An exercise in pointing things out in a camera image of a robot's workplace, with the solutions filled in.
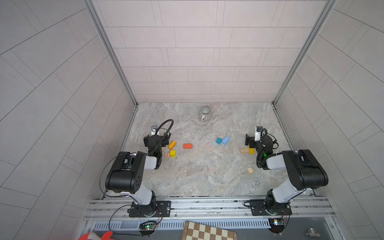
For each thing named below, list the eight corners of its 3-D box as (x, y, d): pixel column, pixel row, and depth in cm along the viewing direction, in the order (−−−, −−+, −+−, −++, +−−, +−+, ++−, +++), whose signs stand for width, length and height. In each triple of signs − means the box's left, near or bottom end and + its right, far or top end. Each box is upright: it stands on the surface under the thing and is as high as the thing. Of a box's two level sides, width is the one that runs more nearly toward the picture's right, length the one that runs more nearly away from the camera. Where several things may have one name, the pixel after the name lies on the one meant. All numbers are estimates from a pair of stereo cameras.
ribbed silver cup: (199, 124, 106) (199, 118, 101) (199, 111, 114) (199, 105, 109) (211, 124, 106) (212, 118, 101) (210, 111, 114) (211, 105, 109)
